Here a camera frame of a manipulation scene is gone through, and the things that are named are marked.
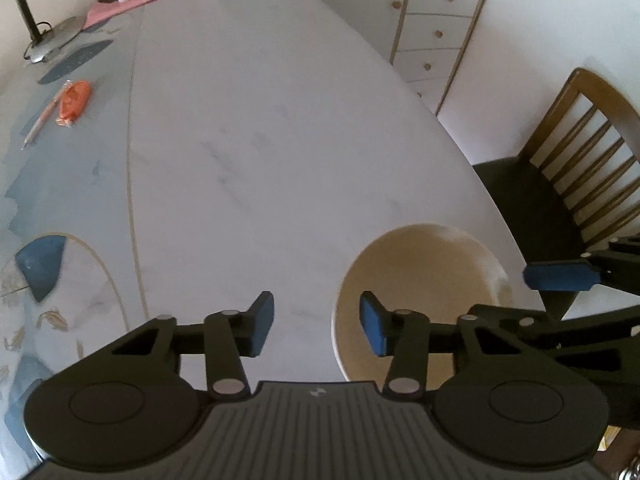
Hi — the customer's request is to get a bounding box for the cream bowl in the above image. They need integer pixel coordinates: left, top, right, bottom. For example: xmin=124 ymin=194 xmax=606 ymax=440
xmin=332 ymin=223 xmax=514 ymax=384

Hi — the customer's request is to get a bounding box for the pink pen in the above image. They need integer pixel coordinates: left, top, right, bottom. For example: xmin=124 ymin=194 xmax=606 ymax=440
xmin=21 ymin=80 xmax=72 ymax=151

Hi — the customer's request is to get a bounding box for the wooden slat-back chair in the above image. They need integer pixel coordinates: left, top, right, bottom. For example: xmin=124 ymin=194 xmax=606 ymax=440
xmin=472 ymin=67 xmax=640 ymax=322

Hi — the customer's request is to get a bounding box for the orange correction tape dispenser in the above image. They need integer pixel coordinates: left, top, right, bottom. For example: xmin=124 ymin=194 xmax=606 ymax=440
xmin=54 ymin=80 xmax=93 ymax=129

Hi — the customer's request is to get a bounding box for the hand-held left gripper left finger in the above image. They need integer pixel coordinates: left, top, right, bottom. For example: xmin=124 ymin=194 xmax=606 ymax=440
xmin=111 ymin=291 xmax=275 ymax=401

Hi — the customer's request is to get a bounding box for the grey desk lamp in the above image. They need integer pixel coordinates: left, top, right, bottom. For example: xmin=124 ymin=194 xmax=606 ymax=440
xmin=12 ymin=0 xmax=84 ymax=64

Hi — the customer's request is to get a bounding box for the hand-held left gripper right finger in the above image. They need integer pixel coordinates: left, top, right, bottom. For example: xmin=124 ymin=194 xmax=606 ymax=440
xmin=359 ymin=290 xmax=531 ymax=402

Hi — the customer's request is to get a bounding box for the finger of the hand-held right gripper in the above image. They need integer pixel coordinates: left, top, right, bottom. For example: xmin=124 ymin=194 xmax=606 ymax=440
xmin=471 ymin=303 xmax=640 ymax=397
xmin=522 ymin=234 xmax=640 ymax=293

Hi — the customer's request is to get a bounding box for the white drawer cabinet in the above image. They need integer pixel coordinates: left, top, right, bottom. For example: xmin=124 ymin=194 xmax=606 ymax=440
xmin=295 ymin=0 xmax=494 ymax=117

